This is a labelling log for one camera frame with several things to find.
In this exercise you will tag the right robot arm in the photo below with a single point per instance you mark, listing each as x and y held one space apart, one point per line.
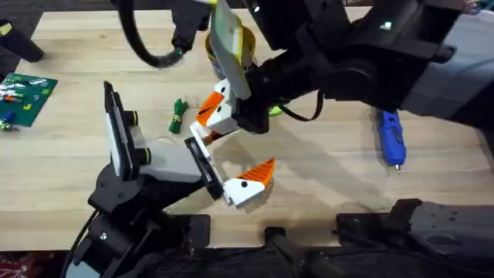
444 228

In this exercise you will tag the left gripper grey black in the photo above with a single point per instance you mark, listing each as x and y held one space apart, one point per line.
170 162

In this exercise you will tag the green toy vegetable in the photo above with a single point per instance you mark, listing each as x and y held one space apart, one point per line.
177 116

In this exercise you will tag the wrist upright plate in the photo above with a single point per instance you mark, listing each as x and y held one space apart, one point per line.
229 42
116 131

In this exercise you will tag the green disc with holes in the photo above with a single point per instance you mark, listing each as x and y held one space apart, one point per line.
276 112

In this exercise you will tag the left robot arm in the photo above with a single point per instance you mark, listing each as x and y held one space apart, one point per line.
116 247

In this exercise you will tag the black tube with yellow tape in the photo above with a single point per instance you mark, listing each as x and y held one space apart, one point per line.
21 44

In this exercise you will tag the yellow toy tub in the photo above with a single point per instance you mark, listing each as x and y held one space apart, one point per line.
249 42

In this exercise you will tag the green board with toy blocks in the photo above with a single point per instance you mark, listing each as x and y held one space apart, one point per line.
23 98

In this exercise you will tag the blue electric screwdriver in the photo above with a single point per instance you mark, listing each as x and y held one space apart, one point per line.
390 139

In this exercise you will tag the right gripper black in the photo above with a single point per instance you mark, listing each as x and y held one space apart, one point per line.
278 81

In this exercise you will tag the left wrist upright plate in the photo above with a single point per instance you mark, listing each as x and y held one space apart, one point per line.
116 131

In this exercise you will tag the right wrist upright plate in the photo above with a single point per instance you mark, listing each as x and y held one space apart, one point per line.
229 42

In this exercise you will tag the black rail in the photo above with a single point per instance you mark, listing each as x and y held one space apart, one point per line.
247 262

